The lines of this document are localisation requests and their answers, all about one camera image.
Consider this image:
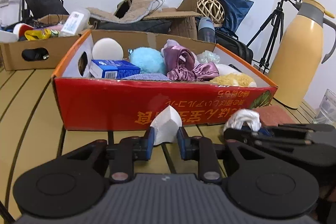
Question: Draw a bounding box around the black bag on floor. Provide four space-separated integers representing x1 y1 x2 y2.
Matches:
215 30 253 64

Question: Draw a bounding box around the yellow plush toy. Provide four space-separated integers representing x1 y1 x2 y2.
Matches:
210 73 257 88

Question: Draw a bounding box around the red cardboard storage box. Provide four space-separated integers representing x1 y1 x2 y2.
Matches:
51 30 277 131

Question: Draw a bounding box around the lavender knitted cloth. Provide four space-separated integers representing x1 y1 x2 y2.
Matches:
123 73 170 81

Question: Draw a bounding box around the clear glass cup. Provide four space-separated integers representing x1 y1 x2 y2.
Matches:
313 89 336 126

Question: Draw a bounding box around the black clothing pile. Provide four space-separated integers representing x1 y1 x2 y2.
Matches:
97 19 172 34

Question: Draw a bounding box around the blue white tissue pack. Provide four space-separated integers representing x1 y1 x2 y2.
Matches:
89 60 141 79

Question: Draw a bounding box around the white cloth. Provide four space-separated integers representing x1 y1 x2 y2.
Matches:
223 109 261 132

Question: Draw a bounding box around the white round sponge ball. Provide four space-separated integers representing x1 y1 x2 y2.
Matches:
92 38 123 60

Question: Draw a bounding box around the open brown cardboard box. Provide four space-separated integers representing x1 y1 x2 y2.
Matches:
142 0 203 41

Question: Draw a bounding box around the pink scouring sponge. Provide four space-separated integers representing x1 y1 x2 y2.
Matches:
253 106 294 126

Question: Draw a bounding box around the dark blue cloth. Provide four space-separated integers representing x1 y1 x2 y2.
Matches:
217 0 254 38

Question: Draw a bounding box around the black camera tripod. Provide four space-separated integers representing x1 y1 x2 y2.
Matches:
247 0 302 74

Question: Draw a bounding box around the light blue fluffy plush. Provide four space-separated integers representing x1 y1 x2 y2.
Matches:
129 47 166 75

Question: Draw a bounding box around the purple satin scrunchie cloth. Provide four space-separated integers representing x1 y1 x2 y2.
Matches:
161 39 219 82

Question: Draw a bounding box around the white face mask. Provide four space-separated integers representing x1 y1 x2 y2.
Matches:
150 105 182 145

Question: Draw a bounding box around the metal folding stool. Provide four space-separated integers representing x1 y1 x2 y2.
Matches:
1 0 22 27

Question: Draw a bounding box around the white labelled plastic jar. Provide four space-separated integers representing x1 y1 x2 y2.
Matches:
59 8 91 37

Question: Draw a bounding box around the yellow green snack bag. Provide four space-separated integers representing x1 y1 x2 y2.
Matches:
25 28 59 41

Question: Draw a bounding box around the yellow thermos jug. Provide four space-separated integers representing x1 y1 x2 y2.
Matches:
268 0 335 109

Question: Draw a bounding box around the white red lint roller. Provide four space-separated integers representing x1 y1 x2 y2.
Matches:
0 23 34 43

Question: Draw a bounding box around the blue plastic water bottle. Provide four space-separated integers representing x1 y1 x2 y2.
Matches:
198 17 216 43

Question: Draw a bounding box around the brown cardboard box with handle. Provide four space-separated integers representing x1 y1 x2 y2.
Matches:
0 13 93 72

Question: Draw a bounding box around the woven rattan ball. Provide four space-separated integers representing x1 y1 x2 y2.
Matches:
197 0 226 27

